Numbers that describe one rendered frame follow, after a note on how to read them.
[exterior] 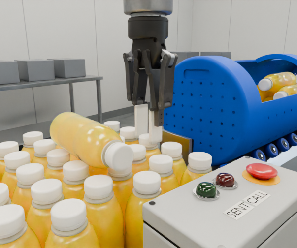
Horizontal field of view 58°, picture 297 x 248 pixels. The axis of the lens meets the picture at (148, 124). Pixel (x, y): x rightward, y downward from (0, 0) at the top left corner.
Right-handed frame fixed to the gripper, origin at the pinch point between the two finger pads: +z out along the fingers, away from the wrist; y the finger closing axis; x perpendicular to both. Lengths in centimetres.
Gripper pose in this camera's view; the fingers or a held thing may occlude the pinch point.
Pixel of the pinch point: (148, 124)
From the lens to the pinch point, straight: 54.4
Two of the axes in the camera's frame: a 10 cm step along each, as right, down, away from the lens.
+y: -6.5, -2.1, 7.3
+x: -7.6, 1.8, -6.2
